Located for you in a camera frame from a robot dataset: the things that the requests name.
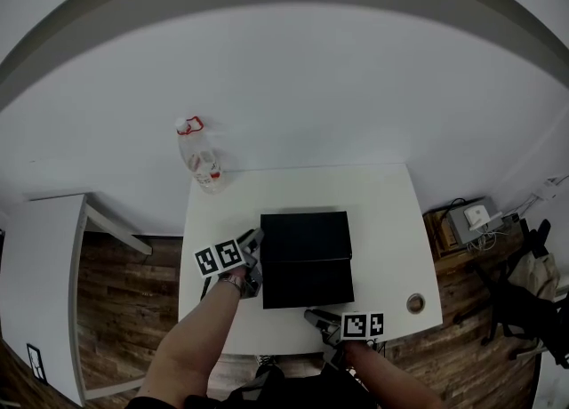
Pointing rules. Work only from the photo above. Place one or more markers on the white wall power adapter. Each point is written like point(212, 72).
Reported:
point(549, 187)

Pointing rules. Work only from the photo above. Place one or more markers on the beige garment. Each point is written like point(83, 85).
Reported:
point(538, 276)

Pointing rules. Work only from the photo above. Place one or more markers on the person's black clothing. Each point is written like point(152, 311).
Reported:
point(284, 391)

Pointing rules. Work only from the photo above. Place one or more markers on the grey metal box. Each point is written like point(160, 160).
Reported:
point(457, 225)

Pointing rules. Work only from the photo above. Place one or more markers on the brown wooden crate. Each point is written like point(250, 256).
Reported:
point(438, 234)

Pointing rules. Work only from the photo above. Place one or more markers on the person's left forearm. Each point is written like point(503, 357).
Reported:
point(195, 340)

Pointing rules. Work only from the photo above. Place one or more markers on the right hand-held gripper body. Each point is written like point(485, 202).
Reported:
point(362, 325)

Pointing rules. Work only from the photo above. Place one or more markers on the black office chair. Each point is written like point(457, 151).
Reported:
point(515, 296)

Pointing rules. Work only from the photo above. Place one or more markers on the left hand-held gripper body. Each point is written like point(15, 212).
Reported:
point(220, 258)

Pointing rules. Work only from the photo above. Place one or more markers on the white side table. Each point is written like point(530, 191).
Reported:
point(42, 260)

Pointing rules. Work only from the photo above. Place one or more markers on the white router device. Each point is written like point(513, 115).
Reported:
point(475, 216)

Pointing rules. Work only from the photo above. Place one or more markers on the black framed stand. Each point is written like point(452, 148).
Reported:
point(37, 363)

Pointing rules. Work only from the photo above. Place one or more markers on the silver wristwatch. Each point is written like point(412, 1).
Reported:
point(234, 283)

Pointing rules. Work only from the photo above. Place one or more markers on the person's right forearm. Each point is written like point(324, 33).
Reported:
point(382, 371)

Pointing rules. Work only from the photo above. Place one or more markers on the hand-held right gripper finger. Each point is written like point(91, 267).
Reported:
point(318, 315)
point(328, 328)

